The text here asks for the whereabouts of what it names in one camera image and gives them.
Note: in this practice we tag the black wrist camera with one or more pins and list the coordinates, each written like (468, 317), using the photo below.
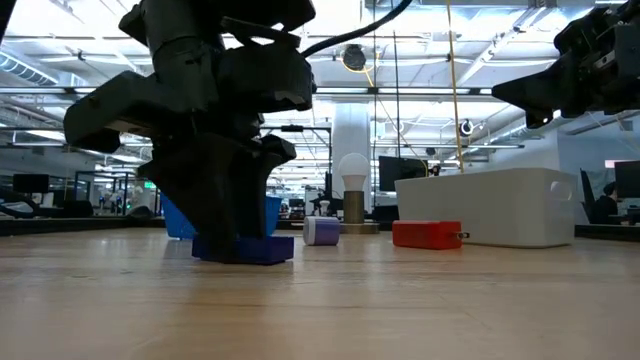
(265, 80)
(582, 30)

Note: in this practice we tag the black metal frame stand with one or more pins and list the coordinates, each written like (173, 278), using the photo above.
(329, 160)

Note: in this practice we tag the dark blue box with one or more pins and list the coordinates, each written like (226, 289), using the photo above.
(272, 250)

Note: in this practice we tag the orange-red rectangular charger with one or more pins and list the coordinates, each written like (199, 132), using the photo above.
(425, 235)

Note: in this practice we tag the black metal rack frame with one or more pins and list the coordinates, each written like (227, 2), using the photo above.
(125, 192)

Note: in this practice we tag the blue plastic basket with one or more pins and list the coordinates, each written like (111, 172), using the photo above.
(175, 222)

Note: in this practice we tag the white bulb on wooden base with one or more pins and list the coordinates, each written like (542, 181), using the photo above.
(353, 172)

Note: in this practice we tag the small white lamp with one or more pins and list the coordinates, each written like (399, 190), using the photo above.
(325, 206)

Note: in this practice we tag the dark slanted panel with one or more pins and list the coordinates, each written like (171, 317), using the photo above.
(586, 192)

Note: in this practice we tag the dark computer monitor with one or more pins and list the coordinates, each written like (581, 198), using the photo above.
(30, 183)
(629, 179)
(400, 172)

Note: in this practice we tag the white plastic storage bin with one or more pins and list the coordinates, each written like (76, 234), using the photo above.
(490, 210)

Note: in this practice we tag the person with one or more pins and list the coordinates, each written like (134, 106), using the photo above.
(606, 205)

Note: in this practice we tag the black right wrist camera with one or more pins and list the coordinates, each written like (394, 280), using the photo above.
(582, 30)

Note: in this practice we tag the purple and white round charger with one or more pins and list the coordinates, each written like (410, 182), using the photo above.
(325, 231)

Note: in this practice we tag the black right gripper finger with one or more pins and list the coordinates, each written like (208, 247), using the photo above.
(540, 87)
(537, 119)

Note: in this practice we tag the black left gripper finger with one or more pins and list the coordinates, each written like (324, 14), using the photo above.
(200, 190)
(260, 170)

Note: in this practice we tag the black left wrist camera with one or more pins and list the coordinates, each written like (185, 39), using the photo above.
(265, 80)

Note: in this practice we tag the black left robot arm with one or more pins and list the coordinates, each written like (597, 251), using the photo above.
(175, 20)

